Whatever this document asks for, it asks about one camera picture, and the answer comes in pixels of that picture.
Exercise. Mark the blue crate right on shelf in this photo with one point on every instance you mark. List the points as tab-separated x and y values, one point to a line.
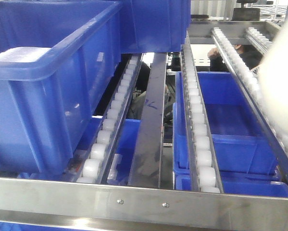
153	25

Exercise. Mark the blue crate on shelf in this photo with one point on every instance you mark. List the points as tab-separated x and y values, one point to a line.
45	105
153	25

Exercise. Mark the blue crate left on shelf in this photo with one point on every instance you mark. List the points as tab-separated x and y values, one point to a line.
45	105

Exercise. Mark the person behind shelf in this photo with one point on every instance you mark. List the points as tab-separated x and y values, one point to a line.
250	56

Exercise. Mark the blue crate below left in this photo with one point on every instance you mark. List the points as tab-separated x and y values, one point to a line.
124	152

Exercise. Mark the blue crate below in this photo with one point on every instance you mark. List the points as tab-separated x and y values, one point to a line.
242	150
124	152

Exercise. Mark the steel centre divider bar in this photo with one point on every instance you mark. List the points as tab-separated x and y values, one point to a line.
146	164

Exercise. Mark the white roller track left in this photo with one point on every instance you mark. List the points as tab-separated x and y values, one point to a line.
102	147

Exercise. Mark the white roller track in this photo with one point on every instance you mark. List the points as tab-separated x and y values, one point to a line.
249	85
204	170
102	147

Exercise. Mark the white roller track middle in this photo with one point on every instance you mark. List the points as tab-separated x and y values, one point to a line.
204	170

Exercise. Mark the blue crate below right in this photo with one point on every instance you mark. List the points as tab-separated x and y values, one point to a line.
242	150

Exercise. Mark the white roller track right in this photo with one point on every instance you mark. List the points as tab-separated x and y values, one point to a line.
249	85

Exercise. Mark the stainless steel shelf frame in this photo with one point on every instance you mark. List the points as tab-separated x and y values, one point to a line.
115	208

